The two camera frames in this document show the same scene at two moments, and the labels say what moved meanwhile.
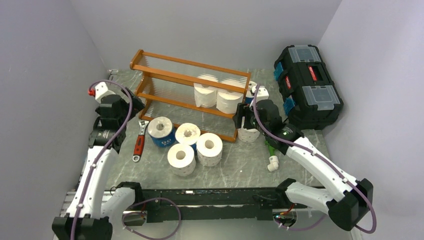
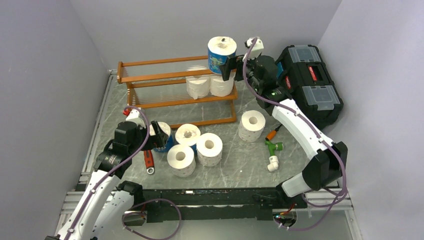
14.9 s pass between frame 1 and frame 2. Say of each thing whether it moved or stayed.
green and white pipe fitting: stayed
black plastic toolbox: stayed
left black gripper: moved
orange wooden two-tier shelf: moved
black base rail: stayed
